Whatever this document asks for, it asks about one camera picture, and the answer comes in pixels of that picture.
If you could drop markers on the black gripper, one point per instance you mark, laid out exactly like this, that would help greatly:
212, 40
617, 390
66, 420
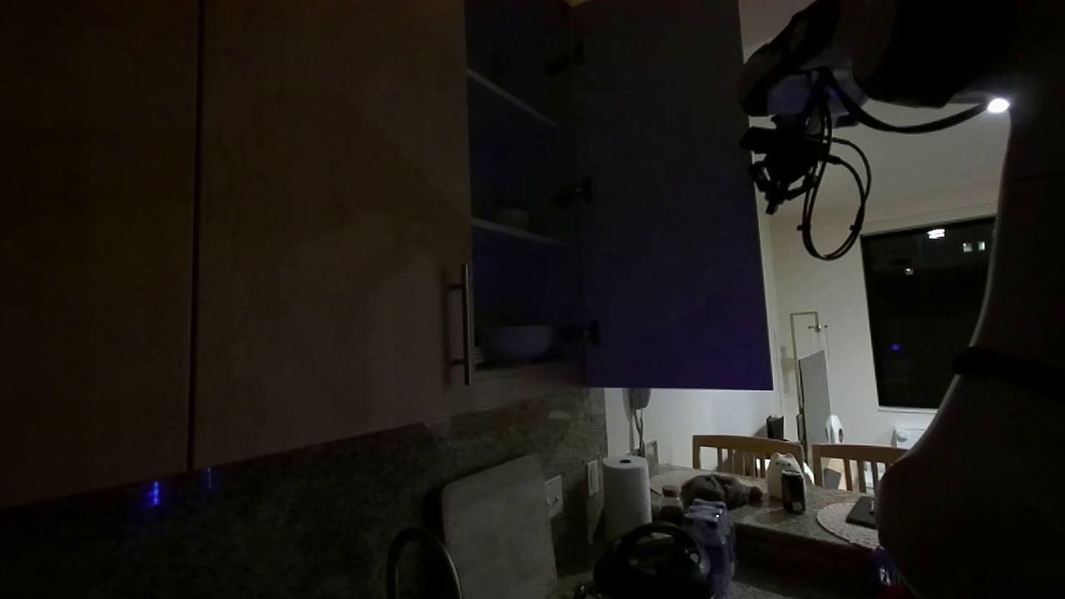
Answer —
797, 128

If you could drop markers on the cabinet body with shelves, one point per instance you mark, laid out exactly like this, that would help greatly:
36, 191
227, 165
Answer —
516, 167

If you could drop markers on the plain wooden cabinet door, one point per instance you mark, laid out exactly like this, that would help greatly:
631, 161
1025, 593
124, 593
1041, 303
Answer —
93, 243

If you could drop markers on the dark framed window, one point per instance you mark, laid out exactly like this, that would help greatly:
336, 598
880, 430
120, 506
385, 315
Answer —
921, 322

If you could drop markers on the white standing panel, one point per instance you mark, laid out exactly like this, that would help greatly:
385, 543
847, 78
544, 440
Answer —
812, 388

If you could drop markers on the round ceiling light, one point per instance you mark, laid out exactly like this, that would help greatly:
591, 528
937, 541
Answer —
998, 104

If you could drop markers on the small dish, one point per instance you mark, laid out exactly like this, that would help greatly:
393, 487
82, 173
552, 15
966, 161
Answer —
512, 218

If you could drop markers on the black mug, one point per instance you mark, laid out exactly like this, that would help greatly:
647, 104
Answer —
774, 427

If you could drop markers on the wooden dining chair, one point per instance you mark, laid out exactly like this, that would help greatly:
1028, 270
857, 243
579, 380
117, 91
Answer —
858, 468
742, 453

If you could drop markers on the white bowl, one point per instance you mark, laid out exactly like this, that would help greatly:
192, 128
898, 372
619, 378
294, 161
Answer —
516, 341

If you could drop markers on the dark bundle on table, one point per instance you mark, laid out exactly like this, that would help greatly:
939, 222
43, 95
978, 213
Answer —
719, 490

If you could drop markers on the white paper towel roll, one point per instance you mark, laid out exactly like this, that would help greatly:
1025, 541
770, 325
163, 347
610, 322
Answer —
628, 495

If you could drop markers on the black tablet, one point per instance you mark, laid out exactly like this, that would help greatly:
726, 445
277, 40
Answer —
866, 510

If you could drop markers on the round placemat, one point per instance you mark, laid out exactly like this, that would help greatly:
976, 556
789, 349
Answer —
847, 520

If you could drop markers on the clear water bottle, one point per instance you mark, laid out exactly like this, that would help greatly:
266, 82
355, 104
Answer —
709, 536

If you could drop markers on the black round kettle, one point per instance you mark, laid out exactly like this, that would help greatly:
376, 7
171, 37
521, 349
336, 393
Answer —
653, 562

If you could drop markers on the light cutting board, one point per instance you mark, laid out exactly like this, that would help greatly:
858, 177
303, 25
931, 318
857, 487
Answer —
501, 532

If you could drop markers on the curved metal faucet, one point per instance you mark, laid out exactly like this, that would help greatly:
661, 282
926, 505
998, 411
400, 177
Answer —
420, 559

